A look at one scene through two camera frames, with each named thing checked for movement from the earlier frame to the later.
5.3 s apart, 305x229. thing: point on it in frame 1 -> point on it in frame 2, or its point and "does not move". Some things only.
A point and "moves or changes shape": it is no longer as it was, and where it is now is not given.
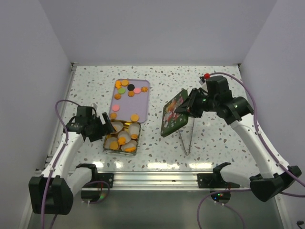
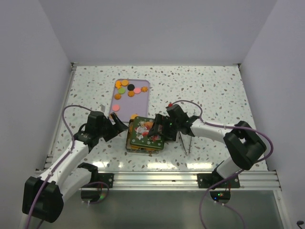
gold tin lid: x=173 y=121 moves or changes shape
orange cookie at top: x=131 y=93 does not move
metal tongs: x=187 y=153 does not move
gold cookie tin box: x=125 y=140 -> x=131 y=149
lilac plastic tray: x=130 y=100 does not move
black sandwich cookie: x=131 y=87 does not move
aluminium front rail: x=161 y=181 does not move
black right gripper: x=190 y=104 -> x=162 y=120
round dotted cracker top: x=125 y=82 does not move
